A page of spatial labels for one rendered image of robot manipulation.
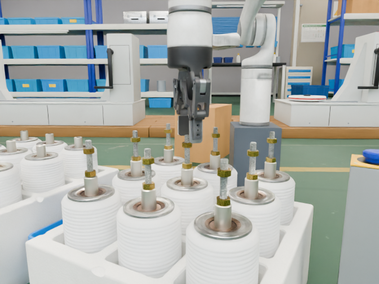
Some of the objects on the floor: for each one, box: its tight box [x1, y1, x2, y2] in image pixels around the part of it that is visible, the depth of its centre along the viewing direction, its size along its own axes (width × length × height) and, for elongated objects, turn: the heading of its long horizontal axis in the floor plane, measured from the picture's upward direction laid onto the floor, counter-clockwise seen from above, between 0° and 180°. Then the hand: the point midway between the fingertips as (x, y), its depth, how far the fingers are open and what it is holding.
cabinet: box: [277, 66, 312, 99], centre depth 586 cm, size 57×47×69 cm
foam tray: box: [25, 201, 314, 284], centre depth 58 cm, size 39×39×18 cm
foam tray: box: [0, 166, 119, 284], centre depth 84 cm, size 39×39×18 cm
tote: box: [291, 85, 330, 99], centre depth 485 cm, size 50×41×37 cm
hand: (189, 131), depth 54 cm, fingers open, 6 cm apart
